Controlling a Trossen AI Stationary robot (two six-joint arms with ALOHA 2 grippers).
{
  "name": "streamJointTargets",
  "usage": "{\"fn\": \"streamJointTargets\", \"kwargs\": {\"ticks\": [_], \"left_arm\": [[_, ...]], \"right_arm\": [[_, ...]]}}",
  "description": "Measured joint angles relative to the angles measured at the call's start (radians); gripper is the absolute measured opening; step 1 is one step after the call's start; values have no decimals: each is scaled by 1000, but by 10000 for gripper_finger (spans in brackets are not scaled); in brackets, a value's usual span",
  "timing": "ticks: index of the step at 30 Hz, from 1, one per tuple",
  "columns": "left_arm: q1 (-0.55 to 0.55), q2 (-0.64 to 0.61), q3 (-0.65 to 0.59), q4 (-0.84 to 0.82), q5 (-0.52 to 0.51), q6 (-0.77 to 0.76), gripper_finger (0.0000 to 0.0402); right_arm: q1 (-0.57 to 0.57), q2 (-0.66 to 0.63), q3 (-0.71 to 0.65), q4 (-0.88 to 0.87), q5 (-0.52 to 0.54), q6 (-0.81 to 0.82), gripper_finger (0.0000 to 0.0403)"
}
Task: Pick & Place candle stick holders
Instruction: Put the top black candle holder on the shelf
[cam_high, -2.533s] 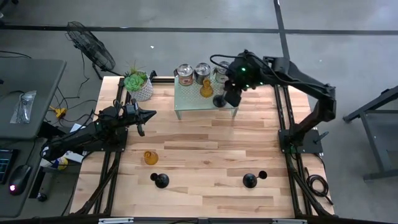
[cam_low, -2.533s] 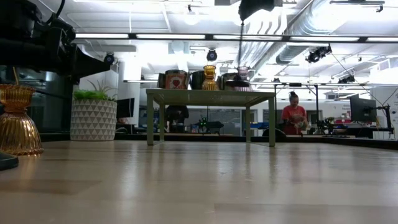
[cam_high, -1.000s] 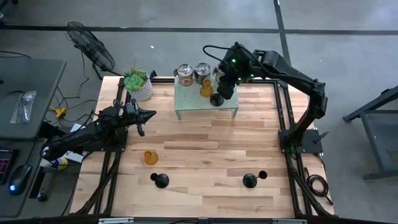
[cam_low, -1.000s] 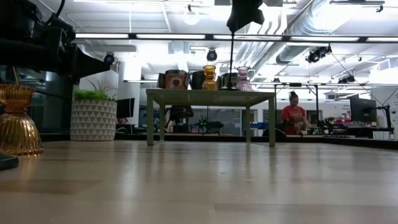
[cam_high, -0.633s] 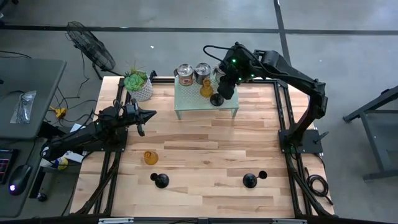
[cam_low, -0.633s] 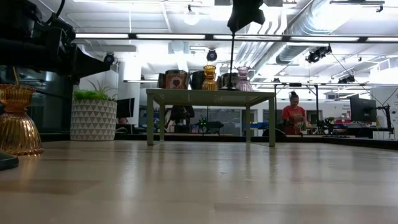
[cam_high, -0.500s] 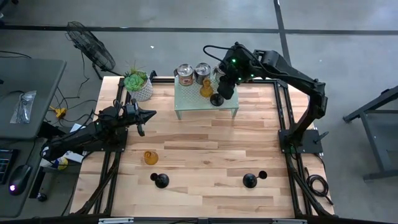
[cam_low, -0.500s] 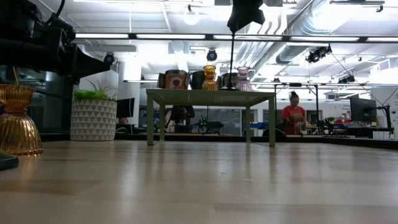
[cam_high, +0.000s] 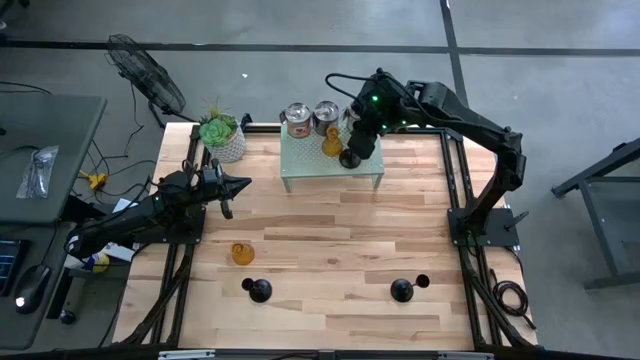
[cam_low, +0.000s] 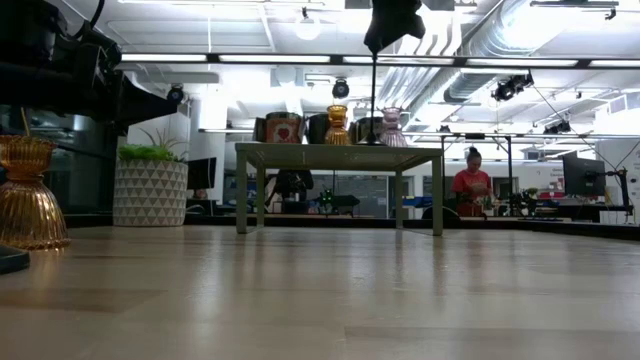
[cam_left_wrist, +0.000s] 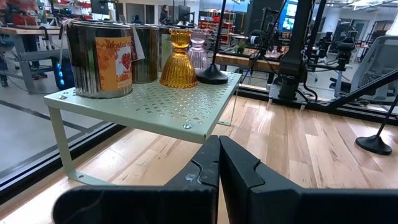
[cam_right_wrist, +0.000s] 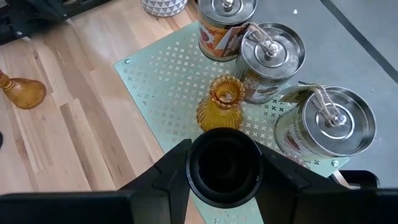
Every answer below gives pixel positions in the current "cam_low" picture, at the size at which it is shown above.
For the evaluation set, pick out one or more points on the person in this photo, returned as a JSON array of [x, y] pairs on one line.
[[472, 187]]

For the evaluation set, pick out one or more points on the black ceiling spotlight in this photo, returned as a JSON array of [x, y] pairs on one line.
[[340, 89], [175, 94], [510, 88]]

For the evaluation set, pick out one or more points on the silver candle tin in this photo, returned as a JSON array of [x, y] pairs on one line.
[[317, 130]]

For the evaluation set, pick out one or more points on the green perforated metal shelf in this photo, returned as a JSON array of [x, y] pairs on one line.
[[340, 156]]

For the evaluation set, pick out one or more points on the pink glass candle holder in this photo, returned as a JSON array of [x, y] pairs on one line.
[[393, 132]]

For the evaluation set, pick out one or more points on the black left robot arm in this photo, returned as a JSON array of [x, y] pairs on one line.
[[25, 50]]

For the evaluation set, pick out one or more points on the black computer monitor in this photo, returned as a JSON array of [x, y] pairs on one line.
[[202, 174], [582, 175]]

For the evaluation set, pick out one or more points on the silver tin orange label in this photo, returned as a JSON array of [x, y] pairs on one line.
[[282, 131]]

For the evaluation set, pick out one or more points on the amber glass candle holder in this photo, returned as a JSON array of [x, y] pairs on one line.
[[30, 210], [337, 131]]

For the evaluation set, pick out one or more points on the succulent in white pot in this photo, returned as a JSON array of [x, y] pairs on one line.
[[150, 195]]

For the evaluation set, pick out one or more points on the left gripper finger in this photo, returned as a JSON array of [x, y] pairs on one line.
[[140, 102]]

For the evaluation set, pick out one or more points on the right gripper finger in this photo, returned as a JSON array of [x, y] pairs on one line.
[[395, 20]]

